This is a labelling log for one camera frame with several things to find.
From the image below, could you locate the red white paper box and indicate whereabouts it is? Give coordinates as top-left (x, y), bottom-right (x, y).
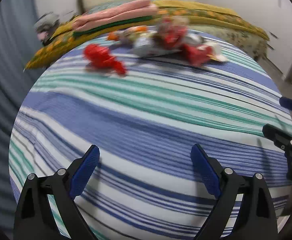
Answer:
top-left (203, 42), bottom-right (228, 62)

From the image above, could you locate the long red snack wrapper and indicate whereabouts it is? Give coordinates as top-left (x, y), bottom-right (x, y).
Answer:
top-left (180, 44), bottom-right (213, 67)

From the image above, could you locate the orange white snack wrapper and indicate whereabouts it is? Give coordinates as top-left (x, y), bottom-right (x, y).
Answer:
top-left (107, 25), bottom-right (148, 43)

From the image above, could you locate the crushed red soda can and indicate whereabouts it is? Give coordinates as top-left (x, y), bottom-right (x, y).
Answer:
top-left (156, 16), bottom-right (188, 50)

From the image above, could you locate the striped blue green tablecloth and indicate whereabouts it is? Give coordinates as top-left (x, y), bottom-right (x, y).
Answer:
top-left (9, 35), bottom-right (292, 239)

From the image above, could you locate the white wardrobe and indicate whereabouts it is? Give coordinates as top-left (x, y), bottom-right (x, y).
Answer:
top-left (198, 0), bottom-right (292, 75)

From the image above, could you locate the mustard yellow blanket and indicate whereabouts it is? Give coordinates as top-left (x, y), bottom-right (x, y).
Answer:
top-left (25, 0), bottom-right (269, 69)

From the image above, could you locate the blue-grey curtain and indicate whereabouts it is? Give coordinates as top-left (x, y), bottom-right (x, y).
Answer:
top-left (0, 0), bottom-right (42, 234)

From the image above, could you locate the pile of clothes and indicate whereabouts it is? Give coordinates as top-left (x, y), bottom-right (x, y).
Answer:
top-left (34, 12), bottom-right (60, 46)

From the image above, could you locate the bed with floral sheet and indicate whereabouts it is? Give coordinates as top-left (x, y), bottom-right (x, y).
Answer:
top-left (26, 0), bottom-right (269, 69)

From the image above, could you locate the folded pink blanket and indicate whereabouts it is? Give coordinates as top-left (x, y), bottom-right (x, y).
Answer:
top-left (72, 0), bottom-right (158, 36)

